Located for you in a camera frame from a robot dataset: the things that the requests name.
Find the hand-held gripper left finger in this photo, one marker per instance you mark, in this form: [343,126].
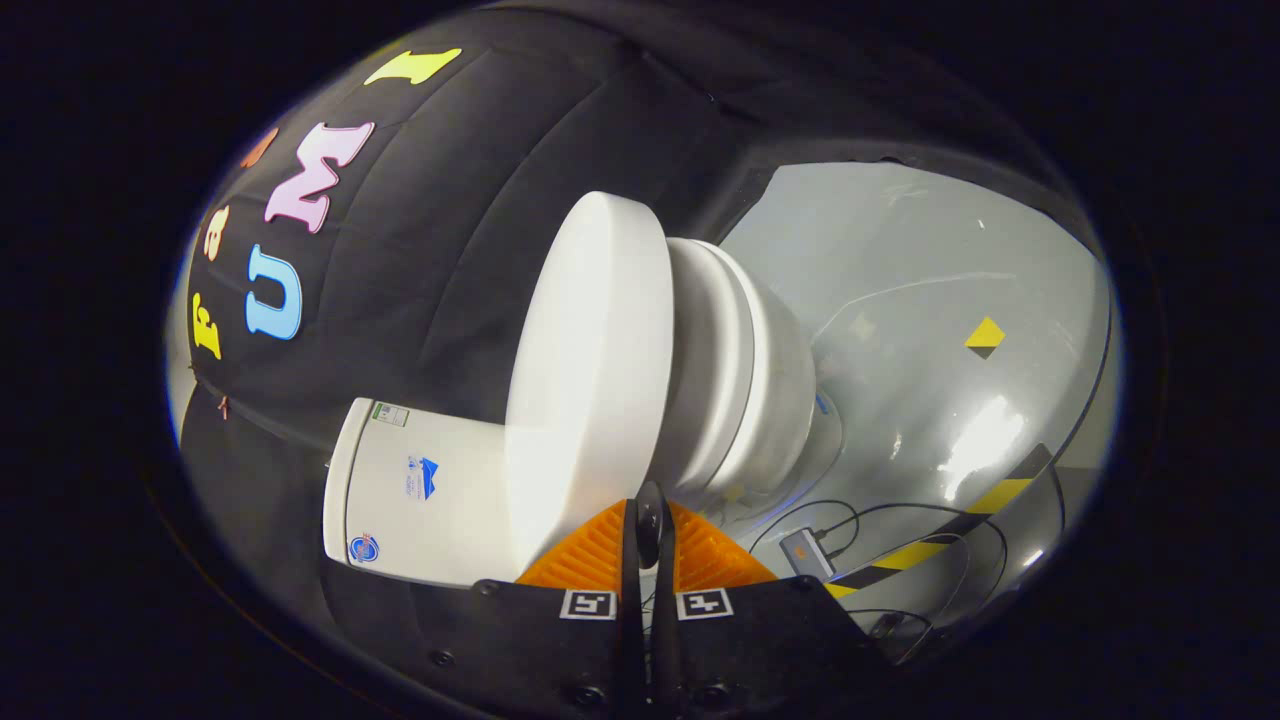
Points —
[632,600]

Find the yellow black diamond sticker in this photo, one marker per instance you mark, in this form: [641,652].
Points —
[985,335]

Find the white toilet bowl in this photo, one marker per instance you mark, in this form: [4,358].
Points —
[785,390]

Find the black backdrop cloth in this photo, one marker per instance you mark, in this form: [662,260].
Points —
[450,200]

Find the small grey device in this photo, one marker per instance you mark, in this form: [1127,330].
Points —
[805,552]

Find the white toilet tank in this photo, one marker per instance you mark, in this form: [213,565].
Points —
[440,500]

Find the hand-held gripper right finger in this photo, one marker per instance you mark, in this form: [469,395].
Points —
[664,600]

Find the yellow black floor tape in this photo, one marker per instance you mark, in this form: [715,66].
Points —
[905,555]

